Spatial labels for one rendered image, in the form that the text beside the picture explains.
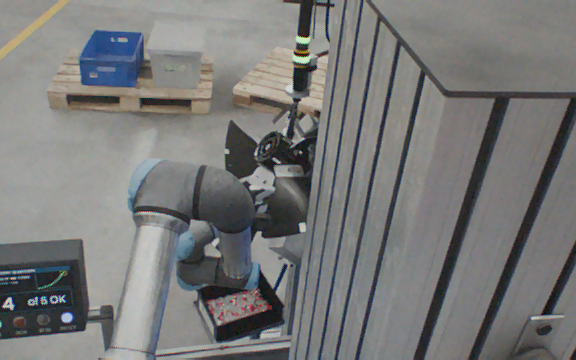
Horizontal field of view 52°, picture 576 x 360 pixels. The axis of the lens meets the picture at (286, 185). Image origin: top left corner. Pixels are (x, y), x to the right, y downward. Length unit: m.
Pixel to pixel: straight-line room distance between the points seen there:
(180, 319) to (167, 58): 2.23
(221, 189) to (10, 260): 0.51
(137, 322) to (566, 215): 0.87
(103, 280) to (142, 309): 2.01
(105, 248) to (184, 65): 1.74
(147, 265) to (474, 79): 0.90
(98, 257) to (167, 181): 2.12
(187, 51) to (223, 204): 3.34
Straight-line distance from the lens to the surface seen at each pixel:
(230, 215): 1.20
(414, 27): 0.41
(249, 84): 4.74
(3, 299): 1.44
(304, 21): 1.54
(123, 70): 4.60
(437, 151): 0.34
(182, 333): 2.86
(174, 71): 4.56
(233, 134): 2.08
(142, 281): 1.15
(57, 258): 1.39
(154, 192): 1.18
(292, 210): 1.63
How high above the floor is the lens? 2.15
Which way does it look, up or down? 35 degrees down
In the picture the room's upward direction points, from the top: 6 degrees clockwise
